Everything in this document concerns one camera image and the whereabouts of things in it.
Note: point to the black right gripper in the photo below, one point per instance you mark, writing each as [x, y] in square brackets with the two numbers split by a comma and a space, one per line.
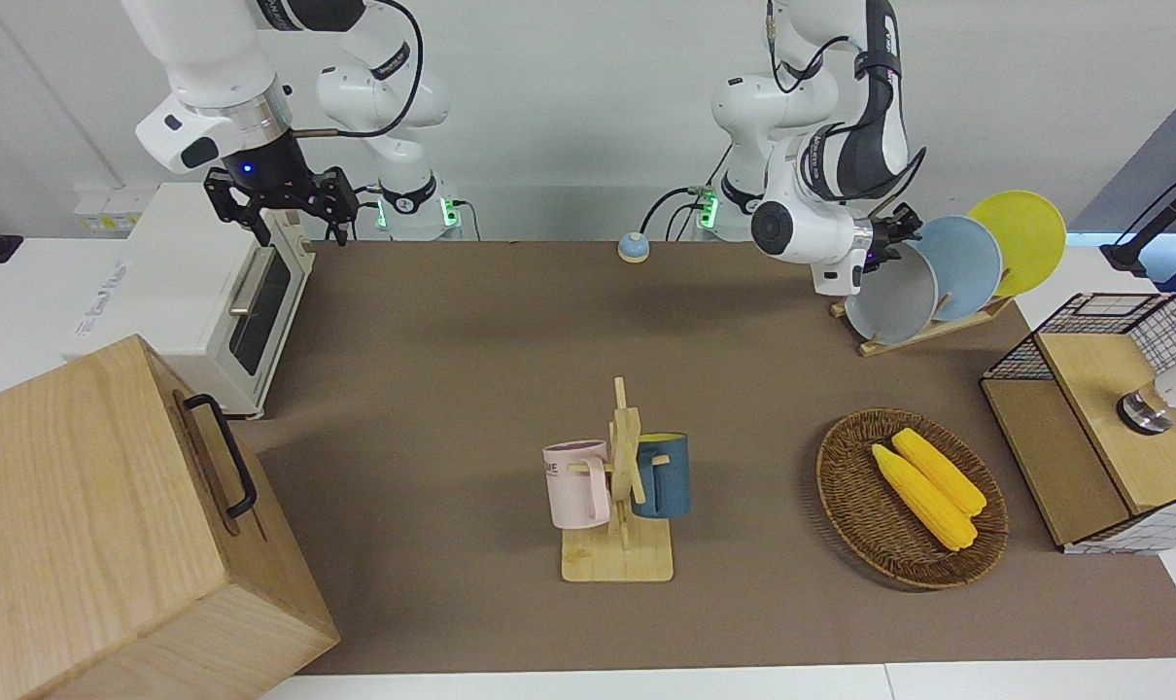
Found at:
[272, 180]

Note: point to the wooden plate rack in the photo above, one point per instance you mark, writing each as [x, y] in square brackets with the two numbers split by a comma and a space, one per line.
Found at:
[988, 311]

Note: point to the wooden mug tree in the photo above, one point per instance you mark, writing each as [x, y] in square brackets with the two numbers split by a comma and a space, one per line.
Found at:
[617, 559]

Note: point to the white toaster oven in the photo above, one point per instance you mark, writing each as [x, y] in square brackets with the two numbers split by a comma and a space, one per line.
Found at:
[180, 282]

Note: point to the white wall socket strip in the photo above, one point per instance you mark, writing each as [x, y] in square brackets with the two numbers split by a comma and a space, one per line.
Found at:
[112, 209]

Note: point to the brown table mat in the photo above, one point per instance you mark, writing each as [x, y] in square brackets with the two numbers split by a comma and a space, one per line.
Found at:
[452, 389]

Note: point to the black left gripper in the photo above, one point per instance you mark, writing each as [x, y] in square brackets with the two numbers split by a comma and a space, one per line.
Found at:
[882, 243]

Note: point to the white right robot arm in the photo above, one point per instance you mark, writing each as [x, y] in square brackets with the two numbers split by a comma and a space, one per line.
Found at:
[209, 58]

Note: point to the large wooden box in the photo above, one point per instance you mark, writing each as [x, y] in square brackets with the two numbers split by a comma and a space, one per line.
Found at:
[92, 525]

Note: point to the yellow plate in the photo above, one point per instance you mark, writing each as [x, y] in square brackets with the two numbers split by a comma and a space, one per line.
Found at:
[1030, 233]

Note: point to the yellow corn cob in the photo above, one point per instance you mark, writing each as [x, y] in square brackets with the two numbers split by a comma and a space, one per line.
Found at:
[938, 472]
[923, 501]

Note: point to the brown wicker basket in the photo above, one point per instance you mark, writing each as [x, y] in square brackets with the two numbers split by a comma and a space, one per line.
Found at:
[860, 506]

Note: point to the gray plate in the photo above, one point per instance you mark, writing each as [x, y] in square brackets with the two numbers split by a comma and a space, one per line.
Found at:
[889, 297]

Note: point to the dark blue mug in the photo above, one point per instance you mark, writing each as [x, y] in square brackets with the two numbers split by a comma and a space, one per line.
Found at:
[671, 481]

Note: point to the pink mug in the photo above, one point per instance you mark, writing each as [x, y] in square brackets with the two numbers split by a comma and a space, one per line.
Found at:
[573, 491]

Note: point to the light blue plate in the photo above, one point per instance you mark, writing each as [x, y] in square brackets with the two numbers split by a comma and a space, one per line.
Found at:
[967, 267]

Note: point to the blue service bell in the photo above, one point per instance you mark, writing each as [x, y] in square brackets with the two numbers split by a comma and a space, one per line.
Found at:
[633, 249]

